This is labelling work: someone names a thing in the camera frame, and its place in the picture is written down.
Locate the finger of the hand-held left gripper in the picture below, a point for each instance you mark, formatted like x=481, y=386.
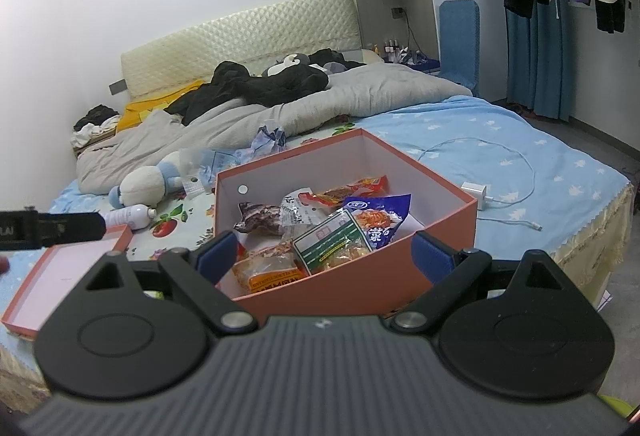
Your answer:
x=70, y=228

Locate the cluster of small bottles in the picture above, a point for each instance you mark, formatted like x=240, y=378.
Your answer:
x=392, y=47

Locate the black wall outlet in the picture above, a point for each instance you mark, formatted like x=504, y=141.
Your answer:
x=398, y=13

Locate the green edged clear snack packet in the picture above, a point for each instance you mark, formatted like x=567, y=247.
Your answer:
x=325, y=246

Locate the pile of clothes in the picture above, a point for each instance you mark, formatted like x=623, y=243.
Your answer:
x=97, y=116

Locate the blue curtain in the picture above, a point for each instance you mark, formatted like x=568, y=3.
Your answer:
x=540, y=66

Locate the cream padded headboard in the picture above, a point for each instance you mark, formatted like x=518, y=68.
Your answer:
x=240, y=41

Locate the cream lace bed skirt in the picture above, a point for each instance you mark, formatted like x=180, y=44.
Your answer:
x=595, y=241

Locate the dark silver foil packet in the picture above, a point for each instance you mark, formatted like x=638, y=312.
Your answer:
x=260, y=216

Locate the grey duvet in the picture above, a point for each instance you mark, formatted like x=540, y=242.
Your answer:
x=390, y=88

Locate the pink cardboard box lid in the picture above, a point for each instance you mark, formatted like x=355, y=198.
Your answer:
x=60, y=281

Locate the pile of black clothing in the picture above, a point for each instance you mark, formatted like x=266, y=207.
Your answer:
x=270, y=88

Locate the black and white plush toy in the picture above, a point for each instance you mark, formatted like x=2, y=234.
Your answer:
x=287, y=63

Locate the pink cardboard box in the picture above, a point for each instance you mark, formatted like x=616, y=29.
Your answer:
x=360, y=286

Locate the crumpled blue white plastic bag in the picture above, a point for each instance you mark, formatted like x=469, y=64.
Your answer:
x=225, y=161

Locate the white spray bottle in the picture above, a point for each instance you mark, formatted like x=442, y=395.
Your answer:
x=125, y=216

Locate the white snack packet red label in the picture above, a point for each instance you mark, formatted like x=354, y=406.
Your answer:
x=300, y=213

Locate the grey wall switch plate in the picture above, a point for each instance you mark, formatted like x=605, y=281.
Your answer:
x=118, y=87

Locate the blue snack packet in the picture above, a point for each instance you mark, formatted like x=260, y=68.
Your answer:
x=382, y=211

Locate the yellow pillow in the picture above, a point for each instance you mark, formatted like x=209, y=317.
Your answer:
x=135, y=111

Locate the white charger plug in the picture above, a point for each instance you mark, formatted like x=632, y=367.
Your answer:
x=475, y=193

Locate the yellow clear snack packet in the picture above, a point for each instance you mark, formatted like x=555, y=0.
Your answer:
x=270, y=273

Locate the red yellow edged snack packet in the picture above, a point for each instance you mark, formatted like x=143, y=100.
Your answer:
x=350, y=190

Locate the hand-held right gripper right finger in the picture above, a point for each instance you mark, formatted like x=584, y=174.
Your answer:
x=432, y=258

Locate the white blue plush toy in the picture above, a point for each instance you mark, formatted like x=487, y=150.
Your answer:
x=142, y=186

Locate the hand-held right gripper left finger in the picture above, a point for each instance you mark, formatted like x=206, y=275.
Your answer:
x=217, y=256

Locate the blue chair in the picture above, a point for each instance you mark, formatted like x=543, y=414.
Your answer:
x=459, y=41

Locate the white paper sheet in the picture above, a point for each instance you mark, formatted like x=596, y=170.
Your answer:
x=605, y=300

